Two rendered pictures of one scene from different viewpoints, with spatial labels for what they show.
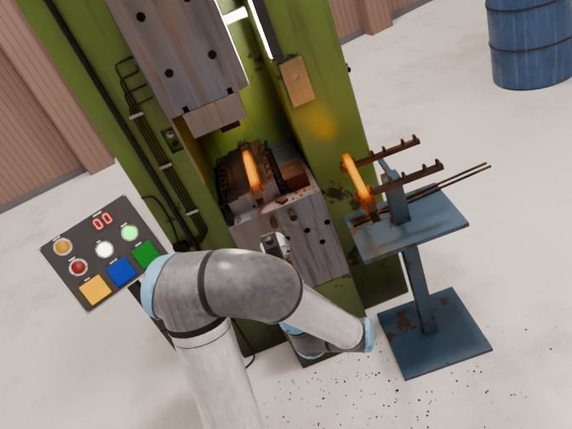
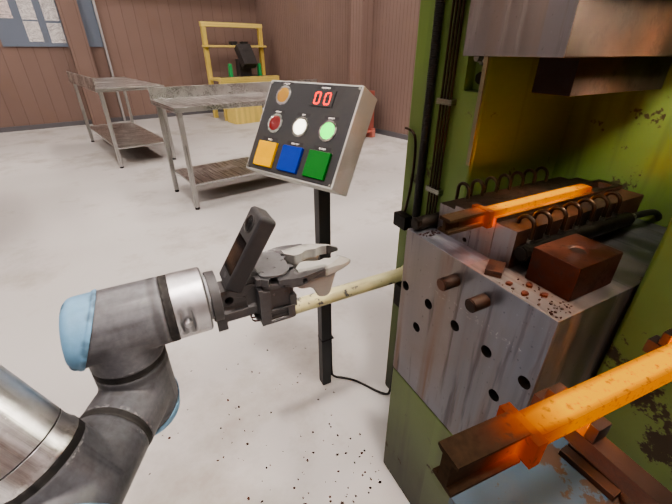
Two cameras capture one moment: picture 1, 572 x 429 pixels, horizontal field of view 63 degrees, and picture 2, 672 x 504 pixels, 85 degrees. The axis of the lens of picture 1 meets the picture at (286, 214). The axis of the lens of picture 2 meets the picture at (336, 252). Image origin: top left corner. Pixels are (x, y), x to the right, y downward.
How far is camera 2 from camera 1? 1.20 m
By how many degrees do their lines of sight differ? 51
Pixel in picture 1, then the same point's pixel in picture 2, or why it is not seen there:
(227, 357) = not seen: outside the picture
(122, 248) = (309, 140)
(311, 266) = (455, 398)
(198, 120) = (485, 19)
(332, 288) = not seen: hidden behind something
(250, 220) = (433, 246)
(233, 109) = (551, 23)
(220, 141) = (590, 159)
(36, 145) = not seen: hidden behind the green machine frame
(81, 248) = (290, 108)
